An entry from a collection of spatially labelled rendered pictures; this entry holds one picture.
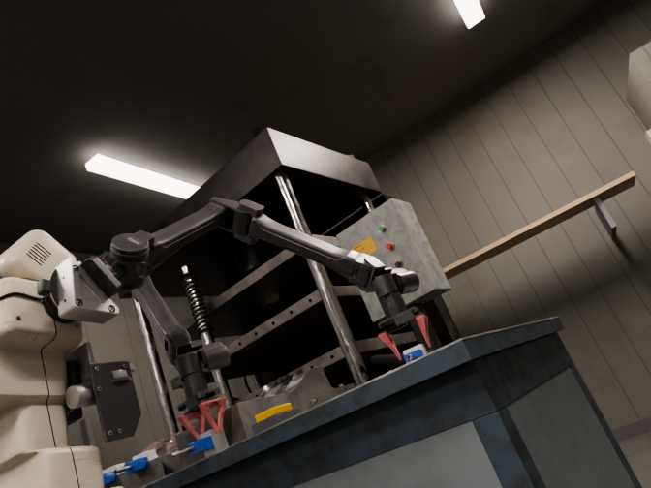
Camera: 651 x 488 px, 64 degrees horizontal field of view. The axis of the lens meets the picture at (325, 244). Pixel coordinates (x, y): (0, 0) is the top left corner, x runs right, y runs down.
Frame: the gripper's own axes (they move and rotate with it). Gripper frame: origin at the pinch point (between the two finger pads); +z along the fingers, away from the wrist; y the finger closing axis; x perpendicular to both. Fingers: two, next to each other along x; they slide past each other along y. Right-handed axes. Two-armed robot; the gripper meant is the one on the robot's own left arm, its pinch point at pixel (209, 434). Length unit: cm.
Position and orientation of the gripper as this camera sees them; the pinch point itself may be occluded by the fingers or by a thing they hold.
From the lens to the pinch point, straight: 134.1
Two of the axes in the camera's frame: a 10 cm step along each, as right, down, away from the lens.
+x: -6.6, -0.1, -7.5
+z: 3.7, 8.7, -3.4
